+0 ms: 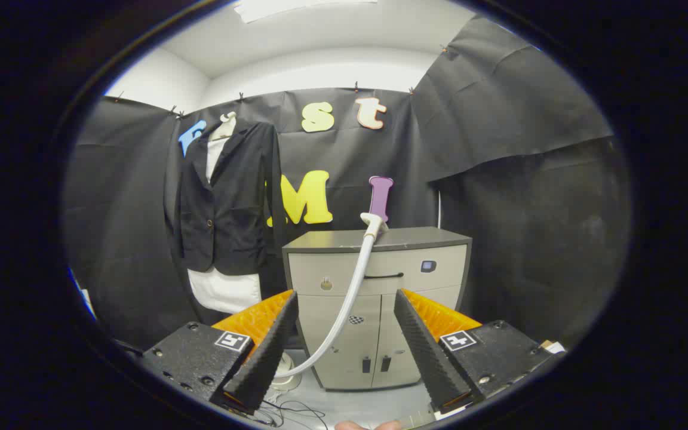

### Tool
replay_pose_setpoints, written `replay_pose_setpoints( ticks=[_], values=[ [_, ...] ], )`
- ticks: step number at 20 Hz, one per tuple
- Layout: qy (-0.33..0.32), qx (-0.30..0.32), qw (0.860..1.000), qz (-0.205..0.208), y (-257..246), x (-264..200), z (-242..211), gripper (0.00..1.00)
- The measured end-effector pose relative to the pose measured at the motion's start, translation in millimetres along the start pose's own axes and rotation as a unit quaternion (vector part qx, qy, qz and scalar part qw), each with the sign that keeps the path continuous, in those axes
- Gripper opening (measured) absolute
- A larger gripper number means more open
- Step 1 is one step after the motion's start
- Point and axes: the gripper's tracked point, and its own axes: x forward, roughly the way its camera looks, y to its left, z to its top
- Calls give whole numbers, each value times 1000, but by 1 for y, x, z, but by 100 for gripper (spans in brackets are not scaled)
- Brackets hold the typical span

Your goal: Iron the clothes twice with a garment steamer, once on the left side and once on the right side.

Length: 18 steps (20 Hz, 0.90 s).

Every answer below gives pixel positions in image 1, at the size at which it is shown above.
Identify black jacket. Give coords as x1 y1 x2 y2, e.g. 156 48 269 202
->
165 121 288 277

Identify white shirt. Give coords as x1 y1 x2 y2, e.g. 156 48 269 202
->
188 116 262 315

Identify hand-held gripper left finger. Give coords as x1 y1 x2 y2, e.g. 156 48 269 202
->
141 290 300 416

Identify white garment steamer head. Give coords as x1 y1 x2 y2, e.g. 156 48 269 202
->
360 211 390 241

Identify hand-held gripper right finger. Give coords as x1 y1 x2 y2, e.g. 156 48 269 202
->
393 288 560 414

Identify white paper sheet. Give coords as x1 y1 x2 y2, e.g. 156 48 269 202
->
69 269 97 320

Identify ceiling light panel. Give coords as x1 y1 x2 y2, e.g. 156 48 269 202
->
234 0 377 23

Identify grey cabinet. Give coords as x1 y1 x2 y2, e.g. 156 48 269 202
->
282 226 473 392

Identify white garment steamer base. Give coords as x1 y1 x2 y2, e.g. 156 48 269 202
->
269 352 303 392

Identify cream plastic hanger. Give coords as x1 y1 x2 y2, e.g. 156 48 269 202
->
210 111 239 143

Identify black backdrop cloth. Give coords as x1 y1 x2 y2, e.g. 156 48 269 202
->
63 15 631 353

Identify black cable bundle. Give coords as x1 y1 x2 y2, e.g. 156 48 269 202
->
257 399 330 430

